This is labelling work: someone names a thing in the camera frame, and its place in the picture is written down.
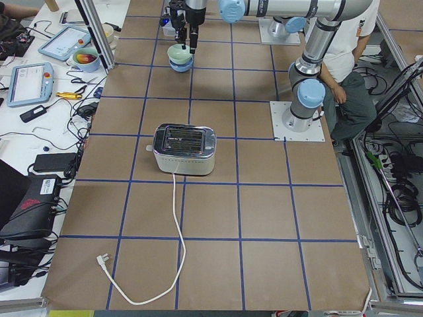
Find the upper teach pendant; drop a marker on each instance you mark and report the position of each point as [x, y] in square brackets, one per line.
[65, 43]

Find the aluminium frame post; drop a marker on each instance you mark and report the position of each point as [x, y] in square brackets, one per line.
[92, 21]

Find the person in white shirt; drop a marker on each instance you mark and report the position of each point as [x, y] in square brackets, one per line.
[347, 105]

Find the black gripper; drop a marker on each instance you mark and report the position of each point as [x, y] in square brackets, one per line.
[194, 18]

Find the lower teach pendant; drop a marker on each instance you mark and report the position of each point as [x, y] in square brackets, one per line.
[30, 84]

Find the clear plastic food container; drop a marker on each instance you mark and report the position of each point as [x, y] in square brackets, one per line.
[168, 30]

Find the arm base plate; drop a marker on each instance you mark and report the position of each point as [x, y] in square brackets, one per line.
[273, 32]
[287, 127]

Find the blue bowl with fruit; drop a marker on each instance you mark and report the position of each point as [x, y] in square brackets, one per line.
[86, 59]

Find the black laptop computer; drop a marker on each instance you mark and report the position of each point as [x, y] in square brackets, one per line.
[27, 204]

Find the cream bowl with lemon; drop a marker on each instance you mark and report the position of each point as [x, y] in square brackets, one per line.
[111, 37]

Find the scissors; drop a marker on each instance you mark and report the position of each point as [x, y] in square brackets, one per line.
[78, 80]

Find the green bowl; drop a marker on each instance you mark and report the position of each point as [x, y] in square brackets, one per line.
[179, 54]

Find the black power brick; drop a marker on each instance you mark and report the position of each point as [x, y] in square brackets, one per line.
[53, 162]

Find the yellow handled tool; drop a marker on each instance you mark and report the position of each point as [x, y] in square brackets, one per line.
[69, 95]

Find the cream toaster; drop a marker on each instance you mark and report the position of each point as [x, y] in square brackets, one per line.
[184, 149]

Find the black power adapter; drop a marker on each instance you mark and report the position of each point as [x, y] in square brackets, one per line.
[33, 113]

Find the teach pendant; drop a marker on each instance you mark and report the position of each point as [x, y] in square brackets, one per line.
[65, 43]
[30, 84]

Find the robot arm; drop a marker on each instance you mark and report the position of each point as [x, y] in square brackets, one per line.
[233, 11]
[308, 92]

